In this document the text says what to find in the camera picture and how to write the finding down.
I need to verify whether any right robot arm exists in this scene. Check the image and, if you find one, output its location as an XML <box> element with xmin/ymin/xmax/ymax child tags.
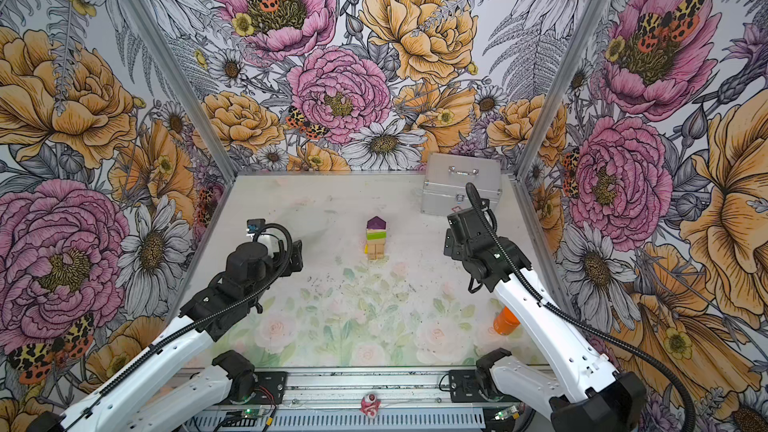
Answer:
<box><xmin>444</xmin><ymin>209</ymin><xmax>646</xmax><ymax>431</ymax></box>

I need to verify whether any silver metal case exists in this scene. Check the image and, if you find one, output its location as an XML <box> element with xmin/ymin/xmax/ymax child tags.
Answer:
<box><xmin>421</xmin><ymin>153</ymin><xmax>502</xmax><ymax>216</ymax></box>

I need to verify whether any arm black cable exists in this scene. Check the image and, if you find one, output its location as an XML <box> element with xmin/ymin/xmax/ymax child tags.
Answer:
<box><xmin>53</xmin><ymin>223</ymin><xmax>295</xmax><ymax>427</ymax></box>
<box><xmin>464</xmin><ymin>182</ymin><xmax>697</xmax><ymax>432</ymax></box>

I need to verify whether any small red pink toy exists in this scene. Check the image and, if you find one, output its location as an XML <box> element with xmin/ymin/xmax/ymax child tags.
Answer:
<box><xmin>360</xmin><ymin>392</ymin><xmax>381</xmax><ymax>419</ymax></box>

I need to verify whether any green wood block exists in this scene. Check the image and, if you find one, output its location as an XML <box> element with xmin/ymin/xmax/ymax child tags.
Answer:
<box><xmin>366</xmin><ymin>229</ymin><xmax>387</xmax><ymax>241</ymax></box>

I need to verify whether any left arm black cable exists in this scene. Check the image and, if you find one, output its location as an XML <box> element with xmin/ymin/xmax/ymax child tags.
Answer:
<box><xmin>53</xmin><ymin>223</ymin><xmax>295</xmax><ymax>427</ymax></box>

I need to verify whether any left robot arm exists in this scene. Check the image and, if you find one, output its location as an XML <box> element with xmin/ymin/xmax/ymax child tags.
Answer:
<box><xmin>28</xmin><ymin>219</ymin><xmax>304</xmax><ymax>431</ymax></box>

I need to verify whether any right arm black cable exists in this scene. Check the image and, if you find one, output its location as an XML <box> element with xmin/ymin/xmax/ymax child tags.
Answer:
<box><xmin>464</xmin><ymin>182</ymin><xmax>697</xmax><ymax>432</ymax></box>

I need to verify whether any purple wood block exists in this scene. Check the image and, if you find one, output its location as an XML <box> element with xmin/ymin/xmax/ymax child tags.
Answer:
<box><xmin>366</xmin><ymin>216</ymin><xmax>387</xmax><ymax>230</ymax></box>

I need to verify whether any orange bottle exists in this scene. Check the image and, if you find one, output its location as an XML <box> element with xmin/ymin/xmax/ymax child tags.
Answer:
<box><xmin>493</xmin><ymin>307</ymin><xmax>520</xmax><ymax>336</ymax></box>

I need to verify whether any aluminium mounting rail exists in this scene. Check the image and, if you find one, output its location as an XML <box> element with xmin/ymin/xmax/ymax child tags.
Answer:
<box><xmin>161</xmin><ymin>365</ymin><xmax>553</xmax><ymax>432</ymax></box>

